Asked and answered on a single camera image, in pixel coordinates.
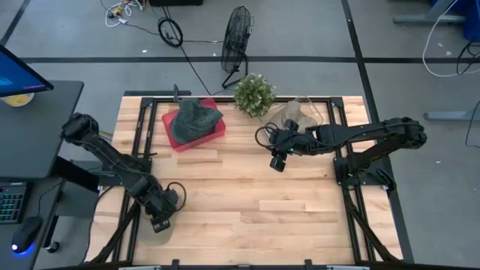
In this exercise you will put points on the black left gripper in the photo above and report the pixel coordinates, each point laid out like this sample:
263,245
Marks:
161,204

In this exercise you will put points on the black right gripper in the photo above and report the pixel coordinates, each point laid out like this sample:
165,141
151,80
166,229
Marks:
292,142

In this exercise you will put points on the beige cap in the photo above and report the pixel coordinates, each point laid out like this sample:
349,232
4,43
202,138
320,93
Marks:
294,112

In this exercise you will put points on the dark grey cloth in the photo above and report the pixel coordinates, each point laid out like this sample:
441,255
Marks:
198,112

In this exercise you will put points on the dark green cap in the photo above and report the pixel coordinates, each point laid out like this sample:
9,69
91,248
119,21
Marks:
187,133

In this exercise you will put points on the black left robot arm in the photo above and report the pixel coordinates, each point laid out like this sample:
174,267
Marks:
112,161

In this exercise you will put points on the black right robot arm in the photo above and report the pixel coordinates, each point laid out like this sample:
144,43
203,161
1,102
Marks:
375,133

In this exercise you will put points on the clear plastic bin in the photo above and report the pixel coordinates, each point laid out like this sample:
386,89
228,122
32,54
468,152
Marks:
315,112

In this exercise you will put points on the green potted plant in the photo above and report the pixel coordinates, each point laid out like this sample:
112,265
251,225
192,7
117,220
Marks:
255,95

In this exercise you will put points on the red plastic bin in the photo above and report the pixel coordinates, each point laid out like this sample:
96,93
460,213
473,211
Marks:
221,129

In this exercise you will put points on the black round knob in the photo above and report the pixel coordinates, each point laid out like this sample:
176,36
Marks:
53,247

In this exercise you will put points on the black floor fan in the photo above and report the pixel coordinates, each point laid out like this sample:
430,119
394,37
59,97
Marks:
235,41

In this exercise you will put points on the black computer mouse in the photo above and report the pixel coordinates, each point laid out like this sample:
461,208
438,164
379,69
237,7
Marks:
26,234

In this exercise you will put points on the backlit black keyboard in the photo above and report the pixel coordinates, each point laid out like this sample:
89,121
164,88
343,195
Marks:
11,202

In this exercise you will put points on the black desk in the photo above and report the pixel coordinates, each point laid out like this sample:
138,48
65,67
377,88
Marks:
33,135

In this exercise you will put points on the grey table foot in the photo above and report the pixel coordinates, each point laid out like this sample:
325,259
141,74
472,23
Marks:
450,115
427,18

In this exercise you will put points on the yellow round object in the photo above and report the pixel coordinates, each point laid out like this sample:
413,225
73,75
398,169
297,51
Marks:
17,100

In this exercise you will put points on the monitor with blue screen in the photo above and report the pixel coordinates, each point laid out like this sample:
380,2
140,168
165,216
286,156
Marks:
17,77

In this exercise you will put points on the blue object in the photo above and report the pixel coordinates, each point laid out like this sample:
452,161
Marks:
470,18

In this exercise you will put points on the black aluminium table frame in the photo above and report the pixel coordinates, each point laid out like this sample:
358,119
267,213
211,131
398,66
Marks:
333,112

